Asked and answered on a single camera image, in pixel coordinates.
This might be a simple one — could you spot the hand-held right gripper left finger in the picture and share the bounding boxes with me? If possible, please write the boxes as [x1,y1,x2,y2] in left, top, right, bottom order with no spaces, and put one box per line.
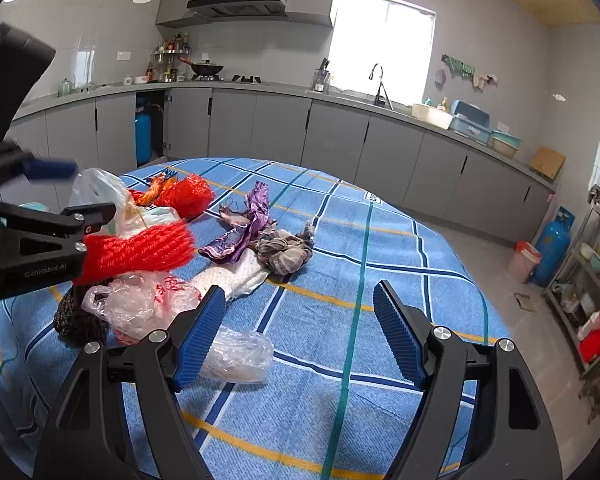
[32,285,227,480]

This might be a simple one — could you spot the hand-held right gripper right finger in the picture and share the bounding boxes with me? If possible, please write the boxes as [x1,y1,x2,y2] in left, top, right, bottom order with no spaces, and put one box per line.
[372,280,563,480]

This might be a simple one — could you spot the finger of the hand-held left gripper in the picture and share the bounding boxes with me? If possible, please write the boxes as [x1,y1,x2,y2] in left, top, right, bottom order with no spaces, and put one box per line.
[0,202,117,262]
[0,141,79,187]

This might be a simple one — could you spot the small clear plastic bag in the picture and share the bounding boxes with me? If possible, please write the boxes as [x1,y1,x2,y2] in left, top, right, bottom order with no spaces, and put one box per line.
[199,325,275,384]

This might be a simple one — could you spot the white foam net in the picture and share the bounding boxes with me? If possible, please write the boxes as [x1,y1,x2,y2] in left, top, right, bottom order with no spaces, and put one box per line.
[189,249,272,302]

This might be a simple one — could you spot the red foam net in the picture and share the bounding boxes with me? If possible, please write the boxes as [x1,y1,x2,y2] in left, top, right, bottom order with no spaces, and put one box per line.
[74,221,197,287]

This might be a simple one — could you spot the grey striped rag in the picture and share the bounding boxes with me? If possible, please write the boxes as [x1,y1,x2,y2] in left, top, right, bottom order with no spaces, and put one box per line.
[249,220,316,276]

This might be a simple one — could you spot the translucent white plastic bag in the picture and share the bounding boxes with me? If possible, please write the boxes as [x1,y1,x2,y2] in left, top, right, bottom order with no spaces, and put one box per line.
[69,167,132,221]

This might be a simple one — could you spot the clear red-printed plastic bag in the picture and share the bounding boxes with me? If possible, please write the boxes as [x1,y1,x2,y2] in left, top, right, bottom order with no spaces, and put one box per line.
[81,270,202,342]

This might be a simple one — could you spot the cream plastic bag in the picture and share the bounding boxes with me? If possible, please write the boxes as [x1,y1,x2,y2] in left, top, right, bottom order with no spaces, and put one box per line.
[105,200,183,237]

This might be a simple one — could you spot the blue tank in cabinet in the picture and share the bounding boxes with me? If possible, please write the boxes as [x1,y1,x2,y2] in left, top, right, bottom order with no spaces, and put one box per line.
[133,104,154,166]

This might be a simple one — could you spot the dark mesh bag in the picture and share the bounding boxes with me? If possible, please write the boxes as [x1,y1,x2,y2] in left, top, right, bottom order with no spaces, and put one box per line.
[53,287,108,348]

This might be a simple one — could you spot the blue checked tablecloth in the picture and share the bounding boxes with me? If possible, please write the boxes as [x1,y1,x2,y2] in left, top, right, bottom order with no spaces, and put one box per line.
[0,157,513,480]

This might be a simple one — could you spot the orange snack wrapper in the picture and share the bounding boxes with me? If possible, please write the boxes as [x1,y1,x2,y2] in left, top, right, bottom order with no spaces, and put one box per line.
[139,171,181,201]

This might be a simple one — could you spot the purple snack wrapper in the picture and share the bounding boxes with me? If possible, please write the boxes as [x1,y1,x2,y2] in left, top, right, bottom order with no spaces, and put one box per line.
[198,180,277,264]

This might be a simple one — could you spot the faded checked rag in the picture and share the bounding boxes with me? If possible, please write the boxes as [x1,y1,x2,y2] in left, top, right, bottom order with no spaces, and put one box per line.
[217,201,256,227]

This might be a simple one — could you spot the red crumpled plastic bag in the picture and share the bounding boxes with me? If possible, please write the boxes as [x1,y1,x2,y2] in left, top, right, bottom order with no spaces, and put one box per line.
[152,174,216,219]

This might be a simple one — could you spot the pink bin with red bag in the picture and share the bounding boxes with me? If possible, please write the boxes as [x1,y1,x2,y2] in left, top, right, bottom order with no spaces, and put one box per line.
[509,239,544,285]

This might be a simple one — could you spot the spice rack with bottles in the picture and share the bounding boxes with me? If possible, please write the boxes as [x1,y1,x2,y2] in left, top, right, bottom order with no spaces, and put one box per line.
[146,32,191,84]

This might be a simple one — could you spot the blue gas cylinder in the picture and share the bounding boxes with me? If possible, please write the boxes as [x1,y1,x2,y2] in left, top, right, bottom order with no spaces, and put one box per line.
[532,204,576,289]

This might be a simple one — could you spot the black wok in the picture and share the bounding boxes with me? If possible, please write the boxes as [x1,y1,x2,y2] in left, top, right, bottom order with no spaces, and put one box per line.
[178,56,226,77]

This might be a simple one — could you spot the red plastic container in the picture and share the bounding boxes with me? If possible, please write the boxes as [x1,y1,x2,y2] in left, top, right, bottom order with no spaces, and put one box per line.
[578,329,600,364]

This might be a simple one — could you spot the gas stove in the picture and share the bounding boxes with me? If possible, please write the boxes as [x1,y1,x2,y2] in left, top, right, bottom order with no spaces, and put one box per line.
[190,73,264,85]

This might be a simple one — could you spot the grey kitchen base cabinets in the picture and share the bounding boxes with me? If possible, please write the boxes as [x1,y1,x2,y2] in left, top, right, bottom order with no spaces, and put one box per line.
[9,82,557,247]

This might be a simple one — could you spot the teal basin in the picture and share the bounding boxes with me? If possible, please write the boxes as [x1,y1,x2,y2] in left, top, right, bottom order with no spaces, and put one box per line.
[489,129,523,156]

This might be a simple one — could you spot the white basin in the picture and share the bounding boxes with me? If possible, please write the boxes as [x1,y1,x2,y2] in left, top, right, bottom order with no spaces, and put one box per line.
[411,103,454,129]

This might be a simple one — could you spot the black range hood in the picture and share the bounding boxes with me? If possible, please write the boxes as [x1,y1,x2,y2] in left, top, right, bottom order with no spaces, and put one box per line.
[186,0,287,19]

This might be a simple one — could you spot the cardboard box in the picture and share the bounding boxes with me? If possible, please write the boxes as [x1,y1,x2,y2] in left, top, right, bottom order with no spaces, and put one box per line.
[528,145,567,181]

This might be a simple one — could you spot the blue dish rack box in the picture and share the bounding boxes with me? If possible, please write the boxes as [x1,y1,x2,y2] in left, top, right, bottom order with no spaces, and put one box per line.
[448,99,494,141]

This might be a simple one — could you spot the black kitchen faucet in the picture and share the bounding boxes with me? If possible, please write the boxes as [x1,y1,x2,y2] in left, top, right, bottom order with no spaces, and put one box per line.
[368,63,395,111]

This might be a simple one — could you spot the knife holder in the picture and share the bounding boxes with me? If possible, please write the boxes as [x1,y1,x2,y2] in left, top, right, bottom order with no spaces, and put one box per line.
[312,58,332,94]

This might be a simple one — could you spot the kitchen window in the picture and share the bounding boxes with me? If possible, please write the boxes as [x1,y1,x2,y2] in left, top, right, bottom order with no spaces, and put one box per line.
[327,0,437,107]

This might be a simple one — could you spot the hanging wall cloths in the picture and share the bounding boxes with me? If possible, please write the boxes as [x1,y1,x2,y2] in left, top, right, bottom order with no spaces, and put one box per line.
[435,53,499,92]

